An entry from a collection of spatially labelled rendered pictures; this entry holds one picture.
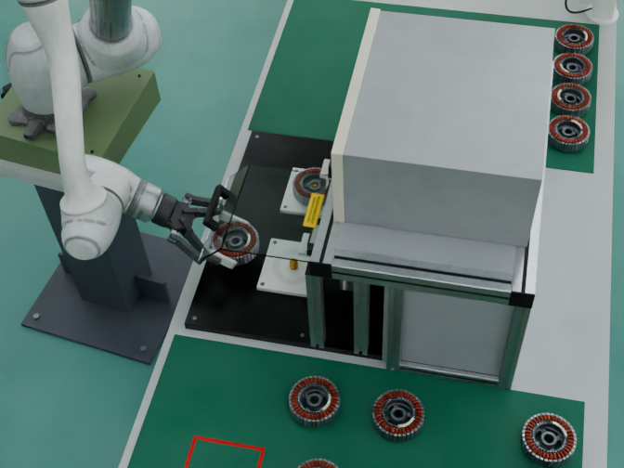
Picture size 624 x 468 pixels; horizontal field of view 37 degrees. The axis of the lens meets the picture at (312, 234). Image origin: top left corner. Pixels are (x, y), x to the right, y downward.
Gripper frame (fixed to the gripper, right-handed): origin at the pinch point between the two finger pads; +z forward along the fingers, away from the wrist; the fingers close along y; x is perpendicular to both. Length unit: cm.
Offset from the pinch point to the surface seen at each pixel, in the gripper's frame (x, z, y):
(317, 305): 21.0, 16.8, 20.8
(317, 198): 30.0, 7.9, 1.5
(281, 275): 0.6, 13.5, 3.3
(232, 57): -99, -3, -157
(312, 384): 7.2, 24.9, 31.2
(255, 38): -95, 3, -170
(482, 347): 33, 51, 21
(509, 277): 55, 42, 19
